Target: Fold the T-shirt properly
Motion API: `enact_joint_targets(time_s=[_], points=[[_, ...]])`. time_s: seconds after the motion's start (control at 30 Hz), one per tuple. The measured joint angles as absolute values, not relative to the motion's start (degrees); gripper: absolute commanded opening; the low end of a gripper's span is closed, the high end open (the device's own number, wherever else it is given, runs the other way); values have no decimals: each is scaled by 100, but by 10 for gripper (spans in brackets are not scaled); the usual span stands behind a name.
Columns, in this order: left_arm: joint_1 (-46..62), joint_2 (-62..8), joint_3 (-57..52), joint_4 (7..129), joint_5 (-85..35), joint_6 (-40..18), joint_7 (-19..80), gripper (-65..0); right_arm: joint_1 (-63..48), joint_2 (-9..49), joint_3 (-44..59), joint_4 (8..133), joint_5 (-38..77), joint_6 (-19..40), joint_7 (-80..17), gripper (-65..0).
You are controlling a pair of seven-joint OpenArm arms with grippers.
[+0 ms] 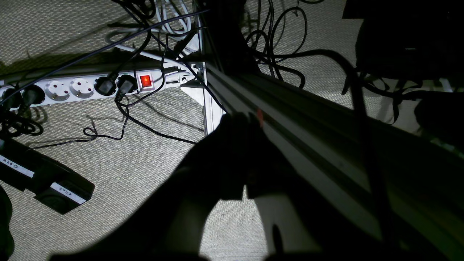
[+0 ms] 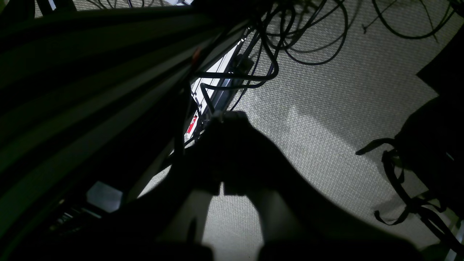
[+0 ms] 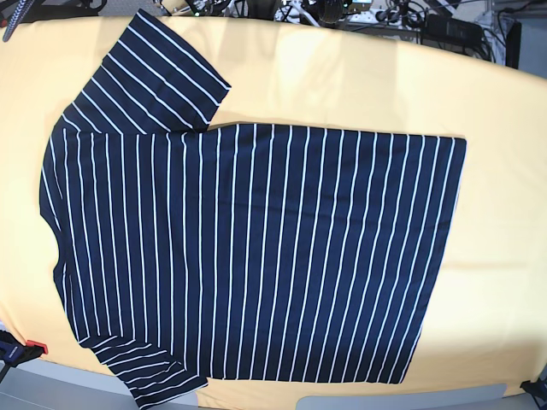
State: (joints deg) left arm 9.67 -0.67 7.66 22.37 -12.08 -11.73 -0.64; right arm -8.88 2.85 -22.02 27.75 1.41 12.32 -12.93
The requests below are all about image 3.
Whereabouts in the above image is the navy white striped T-shirt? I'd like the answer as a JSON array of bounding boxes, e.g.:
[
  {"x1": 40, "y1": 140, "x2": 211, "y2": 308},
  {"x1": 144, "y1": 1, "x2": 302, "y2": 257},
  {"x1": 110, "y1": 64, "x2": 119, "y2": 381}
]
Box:
[{"x1": 39, "y1": 11, "x2": 467, "y2": 409}]

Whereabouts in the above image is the blue red table clamp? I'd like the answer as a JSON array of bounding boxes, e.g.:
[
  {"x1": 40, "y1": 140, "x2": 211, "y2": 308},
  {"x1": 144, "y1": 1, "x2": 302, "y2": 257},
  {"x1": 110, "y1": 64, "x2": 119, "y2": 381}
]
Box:
[{"x1": 0, "y1": 330, "x2": 48, "y2": 367}]

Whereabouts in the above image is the grey chair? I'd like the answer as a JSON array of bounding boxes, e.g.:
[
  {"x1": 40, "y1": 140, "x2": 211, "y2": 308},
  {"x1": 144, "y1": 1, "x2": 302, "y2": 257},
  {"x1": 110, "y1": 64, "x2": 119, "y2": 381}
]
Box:
[
  {"x1": 296, "y1": 384, "x2": 507, "y2": 410},
  {"x1": 1, "y1": 369, "x2": 138, "y2": 410}
]

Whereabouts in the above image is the black right table clamp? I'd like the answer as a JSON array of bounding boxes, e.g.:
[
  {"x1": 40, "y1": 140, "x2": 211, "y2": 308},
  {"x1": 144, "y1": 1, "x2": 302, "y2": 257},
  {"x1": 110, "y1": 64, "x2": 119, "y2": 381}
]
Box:
[{"x1": 520, "y1": 378, "x2": 547, "y2": 410}]

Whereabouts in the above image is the grey chair back right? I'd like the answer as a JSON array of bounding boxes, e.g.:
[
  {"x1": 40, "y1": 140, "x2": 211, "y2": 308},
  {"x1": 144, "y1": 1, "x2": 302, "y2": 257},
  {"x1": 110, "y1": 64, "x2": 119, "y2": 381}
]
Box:
[{"x1": 296, "y1": 384, "x2": 507, "y2": 410}]

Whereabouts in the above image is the yellow table cloth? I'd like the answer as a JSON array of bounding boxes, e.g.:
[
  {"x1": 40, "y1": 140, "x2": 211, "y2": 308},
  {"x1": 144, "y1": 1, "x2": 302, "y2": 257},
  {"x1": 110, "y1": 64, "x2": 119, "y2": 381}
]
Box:
[{"x1": 1, "y1": 17, "x2": 546, "y2": 409}]

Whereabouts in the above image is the grey chair back left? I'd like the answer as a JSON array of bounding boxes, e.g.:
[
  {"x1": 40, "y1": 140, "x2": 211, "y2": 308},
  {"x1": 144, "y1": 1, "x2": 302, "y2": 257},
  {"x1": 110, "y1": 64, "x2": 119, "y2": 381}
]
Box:
[{"x1": 1, "y1": 369, "x2": 138, "y2": 410}]

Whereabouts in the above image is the black power adapter box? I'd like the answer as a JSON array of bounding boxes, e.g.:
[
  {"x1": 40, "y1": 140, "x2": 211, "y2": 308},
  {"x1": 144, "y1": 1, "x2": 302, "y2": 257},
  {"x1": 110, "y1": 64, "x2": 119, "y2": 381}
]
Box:
[{"x1": 421, "y1": 15, "x2": 483, "y2": 48}]

